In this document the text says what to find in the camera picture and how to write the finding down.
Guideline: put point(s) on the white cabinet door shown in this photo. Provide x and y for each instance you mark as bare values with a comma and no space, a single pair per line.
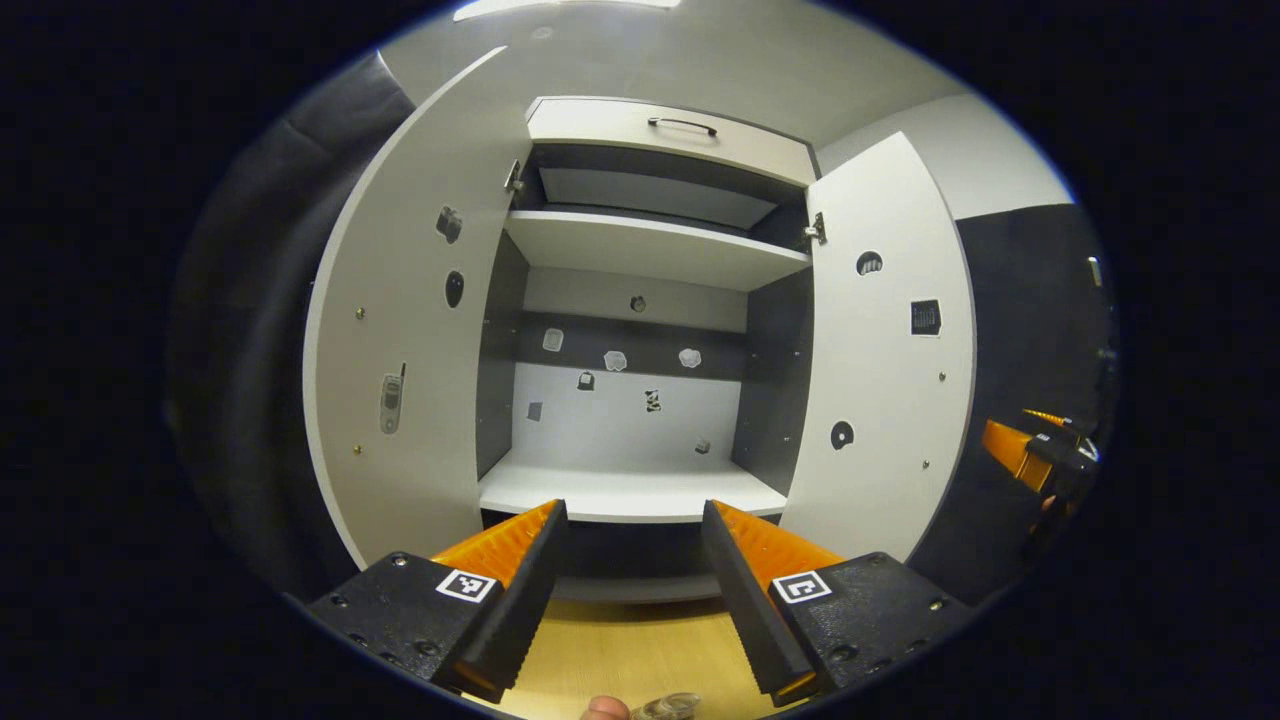
880,370
400,300

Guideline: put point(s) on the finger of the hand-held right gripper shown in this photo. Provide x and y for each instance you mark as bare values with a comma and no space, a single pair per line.
1010,450
1065,450

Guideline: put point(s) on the metal door hinge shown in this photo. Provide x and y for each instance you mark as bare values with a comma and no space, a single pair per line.
513,177
816,230

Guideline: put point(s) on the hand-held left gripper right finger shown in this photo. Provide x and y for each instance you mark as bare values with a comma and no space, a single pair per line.
750,615

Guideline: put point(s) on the white cabinet shelf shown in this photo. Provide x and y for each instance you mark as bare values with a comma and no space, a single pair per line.
650,248

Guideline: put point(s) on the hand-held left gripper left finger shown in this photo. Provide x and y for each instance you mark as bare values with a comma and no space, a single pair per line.
520,610

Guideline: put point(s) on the black backdrop cloth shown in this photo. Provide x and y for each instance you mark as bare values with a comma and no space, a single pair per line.
250,330

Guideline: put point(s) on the clear glass bottle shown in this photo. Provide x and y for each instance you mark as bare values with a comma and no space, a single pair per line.
668,708

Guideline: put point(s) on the white cabinet drawer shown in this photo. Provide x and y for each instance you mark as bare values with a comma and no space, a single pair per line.
600,125

